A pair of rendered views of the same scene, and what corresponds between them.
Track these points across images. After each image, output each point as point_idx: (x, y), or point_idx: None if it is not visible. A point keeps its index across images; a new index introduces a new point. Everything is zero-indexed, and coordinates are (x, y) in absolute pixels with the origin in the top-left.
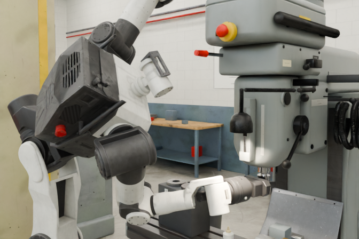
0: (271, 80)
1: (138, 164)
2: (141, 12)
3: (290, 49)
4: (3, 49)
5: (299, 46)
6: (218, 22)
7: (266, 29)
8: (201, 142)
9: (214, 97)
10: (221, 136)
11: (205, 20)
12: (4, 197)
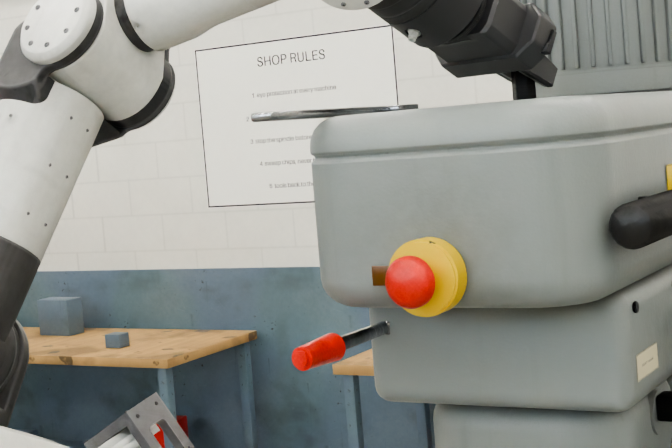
0: (589, 425)
1: None
2: (42, 186)
3: (650, 302)
4: None
5: (668, 272)
6: (379, 230)
7: (585, 271)
8: (180, 401)
9: (214, 239)
10: (252, 374)
11: (317, 211)
12: None
